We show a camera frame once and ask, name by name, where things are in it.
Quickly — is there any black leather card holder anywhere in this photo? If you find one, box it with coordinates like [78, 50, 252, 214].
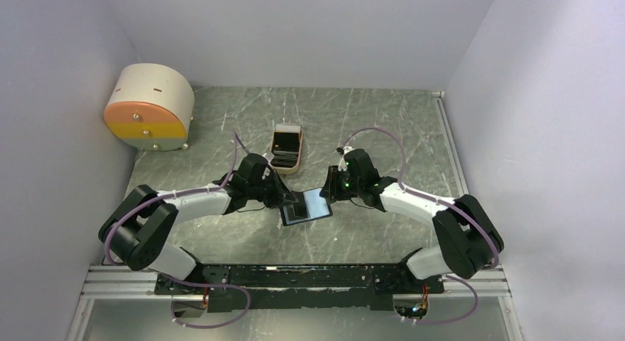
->
[280, 188, 332, 226]

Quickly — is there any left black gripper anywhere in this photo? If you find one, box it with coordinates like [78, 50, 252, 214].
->
[248, 169, 299, 209]

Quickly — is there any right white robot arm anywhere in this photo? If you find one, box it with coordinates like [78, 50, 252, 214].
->
[321, 147, 504, 292]

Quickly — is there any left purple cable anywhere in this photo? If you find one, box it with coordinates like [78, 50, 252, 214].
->
[103, 130, 252, 330]

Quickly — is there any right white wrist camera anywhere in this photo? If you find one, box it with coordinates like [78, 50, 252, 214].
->
[336, 146, 354, 172]

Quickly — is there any beige wooden card tray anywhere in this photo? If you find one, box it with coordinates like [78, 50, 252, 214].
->
[270, 123, 303, 175]

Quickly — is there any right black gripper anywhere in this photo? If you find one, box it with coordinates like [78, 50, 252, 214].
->
[319, 165, 363, 201]

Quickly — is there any black credit card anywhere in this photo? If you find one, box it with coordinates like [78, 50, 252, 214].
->
[286, 202, 308, 221]

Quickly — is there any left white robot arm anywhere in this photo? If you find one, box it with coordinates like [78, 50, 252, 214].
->
[98, 153, 299, 294]

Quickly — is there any purple cable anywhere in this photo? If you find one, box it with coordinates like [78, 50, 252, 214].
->
[103, 130, 252, 330]
[337, 127, 501, 326]

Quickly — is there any round pastel drawer box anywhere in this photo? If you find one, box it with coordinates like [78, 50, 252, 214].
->
[103, 63, 195, 151]

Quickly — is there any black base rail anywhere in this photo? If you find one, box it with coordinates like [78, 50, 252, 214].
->
[154, 263, 444, 312]

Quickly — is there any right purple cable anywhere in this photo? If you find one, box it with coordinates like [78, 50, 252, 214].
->
[337, 127, 501, 326]

